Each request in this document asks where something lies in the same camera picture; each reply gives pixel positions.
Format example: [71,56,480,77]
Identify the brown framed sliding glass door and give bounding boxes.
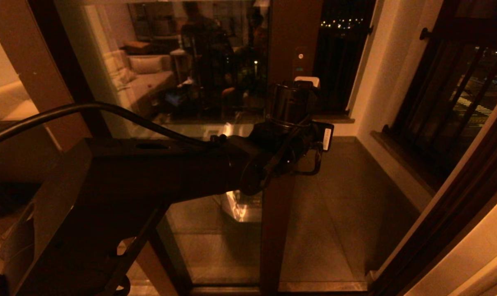
[0,0,326,294]

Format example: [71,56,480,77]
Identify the metal floor door track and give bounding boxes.
[189,282,372,296]

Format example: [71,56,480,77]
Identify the black balcony railing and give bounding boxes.
[382,0,497,181]

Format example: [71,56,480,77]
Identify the brown framed fixed glass panel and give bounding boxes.
[0,0,191,296]

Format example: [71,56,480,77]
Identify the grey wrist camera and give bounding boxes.
[294,76,320,88]

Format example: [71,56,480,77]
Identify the recessed door handle plate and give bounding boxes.
[292,47,313,79]

